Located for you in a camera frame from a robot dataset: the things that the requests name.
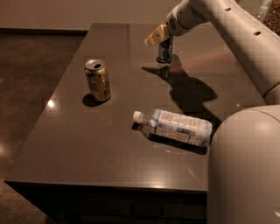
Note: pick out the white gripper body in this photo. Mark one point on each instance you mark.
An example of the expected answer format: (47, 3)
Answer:
(176, 24)

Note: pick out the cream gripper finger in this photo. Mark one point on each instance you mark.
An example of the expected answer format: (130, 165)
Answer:
(159, 35)

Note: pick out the blue silver redbull can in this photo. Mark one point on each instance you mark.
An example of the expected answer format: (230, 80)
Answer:
(165, 51)

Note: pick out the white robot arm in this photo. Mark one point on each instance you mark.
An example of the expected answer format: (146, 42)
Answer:
(244, 159)

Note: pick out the orange gold soda can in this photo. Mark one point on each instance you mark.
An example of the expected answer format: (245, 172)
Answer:
(98, 79)

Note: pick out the clear bottle in background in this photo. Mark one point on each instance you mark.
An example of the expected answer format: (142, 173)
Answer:
(263, 10)

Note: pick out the snack bag in background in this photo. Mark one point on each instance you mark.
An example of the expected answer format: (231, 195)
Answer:
(272, 20)

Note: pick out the clear plastic water bottle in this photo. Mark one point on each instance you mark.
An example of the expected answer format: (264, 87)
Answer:
(182, 128)

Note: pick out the dark cabinet drawers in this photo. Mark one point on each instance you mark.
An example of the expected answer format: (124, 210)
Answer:
(85, 204)

